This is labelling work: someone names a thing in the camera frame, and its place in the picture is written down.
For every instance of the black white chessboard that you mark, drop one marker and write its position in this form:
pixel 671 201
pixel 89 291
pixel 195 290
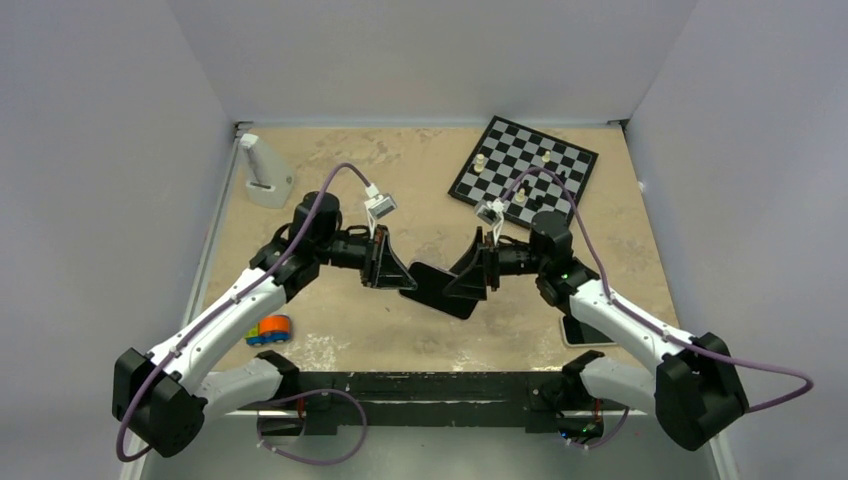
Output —
pixel 514 155

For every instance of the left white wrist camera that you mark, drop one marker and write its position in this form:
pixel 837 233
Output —
pixel 377 206

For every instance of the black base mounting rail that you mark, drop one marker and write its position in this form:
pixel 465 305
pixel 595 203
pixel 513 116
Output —
pixel 536 401

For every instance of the colourful toy car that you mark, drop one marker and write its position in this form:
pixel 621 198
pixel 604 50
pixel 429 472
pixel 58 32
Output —
pixel 271 329

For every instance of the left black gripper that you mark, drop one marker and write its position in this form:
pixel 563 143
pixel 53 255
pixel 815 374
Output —
pixel 381 267

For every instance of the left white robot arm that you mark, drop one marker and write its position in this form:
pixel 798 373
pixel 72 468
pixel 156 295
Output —
pixel 166 394

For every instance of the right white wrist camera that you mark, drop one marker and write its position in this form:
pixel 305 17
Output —
pixel 491 212

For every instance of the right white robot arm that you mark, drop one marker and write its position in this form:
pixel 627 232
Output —
pixel 680 381

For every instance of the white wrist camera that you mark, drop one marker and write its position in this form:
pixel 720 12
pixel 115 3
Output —
pixel 491 212
pixel 377 206

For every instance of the phone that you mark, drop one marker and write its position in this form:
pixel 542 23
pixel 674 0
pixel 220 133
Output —
pixel 577 334
pixel 431 283

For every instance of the phone in white case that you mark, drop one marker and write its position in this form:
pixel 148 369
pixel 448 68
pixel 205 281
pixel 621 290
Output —
pixel 577 334

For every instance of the white chess piece left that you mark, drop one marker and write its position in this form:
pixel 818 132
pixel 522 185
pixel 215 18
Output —
pixel 479 163

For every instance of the white dispenser stand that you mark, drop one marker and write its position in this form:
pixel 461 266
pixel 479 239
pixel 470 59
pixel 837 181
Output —
pixel 270 179

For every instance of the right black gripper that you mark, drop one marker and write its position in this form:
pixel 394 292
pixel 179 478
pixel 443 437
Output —
pixel 480 267

